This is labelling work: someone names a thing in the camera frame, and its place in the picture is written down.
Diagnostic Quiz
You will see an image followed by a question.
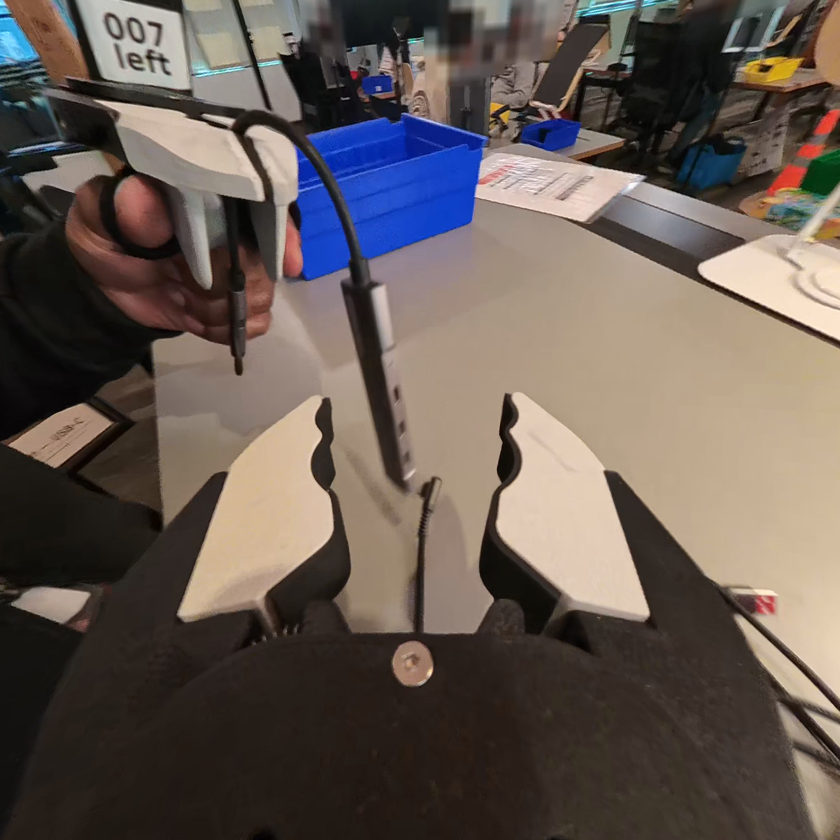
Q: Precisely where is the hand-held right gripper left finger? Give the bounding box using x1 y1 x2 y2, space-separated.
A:
177 395 353 624

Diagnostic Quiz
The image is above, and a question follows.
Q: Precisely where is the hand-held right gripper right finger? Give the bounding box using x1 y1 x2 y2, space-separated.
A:
478 392 652 632

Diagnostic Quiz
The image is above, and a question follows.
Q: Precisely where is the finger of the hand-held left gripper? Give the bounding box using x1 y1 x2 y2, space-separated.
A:
115 104 265 199
246 123 301 202

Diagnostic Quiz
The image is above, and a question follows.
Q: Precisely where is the black braided usb-c cable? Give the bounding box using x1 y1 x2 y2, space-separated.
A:
413 476 840 762

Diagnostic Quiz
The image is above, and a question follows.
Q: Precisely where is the grey usb hub with cable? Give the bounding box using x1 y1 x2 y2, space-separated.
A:
225 109 419 494

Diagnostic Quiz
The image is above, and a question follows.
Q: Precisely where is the person's left forearm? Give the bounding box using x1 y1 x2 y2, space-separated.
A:
0 220 188 441

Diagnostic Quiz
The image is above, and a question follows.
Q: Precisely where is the person's left hand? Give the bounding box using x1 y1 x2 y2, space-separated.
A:
66 172 305 347

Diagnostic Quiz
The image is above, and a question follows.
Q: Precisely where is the large blue plastic bin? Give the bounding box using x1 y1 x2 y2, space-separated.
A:
292 113 490 282

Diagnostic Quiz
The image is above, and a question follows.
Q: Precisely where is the red white small tag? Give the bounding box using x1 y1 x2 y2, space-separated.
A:
728 586 780 618

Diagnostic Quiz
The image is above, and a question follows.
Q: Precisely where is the black framed sign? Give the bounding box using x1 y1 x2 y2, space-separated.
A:
5 395 137 483

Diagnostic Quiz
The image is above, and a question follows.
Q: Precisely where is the printed paper sheet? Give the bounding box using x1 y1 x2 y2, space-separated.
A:
474 152 647 224

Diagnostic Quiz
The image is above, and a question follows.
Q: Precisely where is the white flat stand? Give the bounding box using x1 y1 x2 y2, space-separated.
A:
697 184 840 347

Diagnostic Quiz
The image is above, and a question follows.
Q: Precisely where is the black leaning board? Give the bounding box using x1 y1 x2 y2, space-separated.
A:
538 16 613 122

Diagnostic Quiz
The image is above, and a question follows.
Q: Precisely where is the black office chair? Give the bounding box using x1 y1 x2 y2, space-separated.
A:
619 20 714 142

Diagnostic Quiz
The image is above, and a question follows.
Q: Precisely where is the blue bag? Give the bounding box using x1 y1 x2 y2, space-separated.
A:
676 134 749 189

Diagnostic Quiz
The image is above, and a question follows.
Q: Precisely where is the green block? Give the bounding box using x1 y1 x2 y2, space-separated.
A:
801 150 840 196

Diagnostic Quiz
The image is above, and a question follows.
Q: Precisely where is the orange striped cone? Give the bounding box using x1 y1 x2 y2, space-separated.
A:
764 110 840 198

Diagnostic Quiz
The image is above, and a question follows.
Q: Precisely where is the yellow plastic bin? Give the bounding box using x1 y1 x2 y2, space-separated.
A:
742 57 805 84

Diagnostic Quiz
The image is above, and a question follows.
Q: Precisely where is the wooden post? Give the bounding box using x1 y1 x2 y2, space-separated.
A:
5 0 89 86

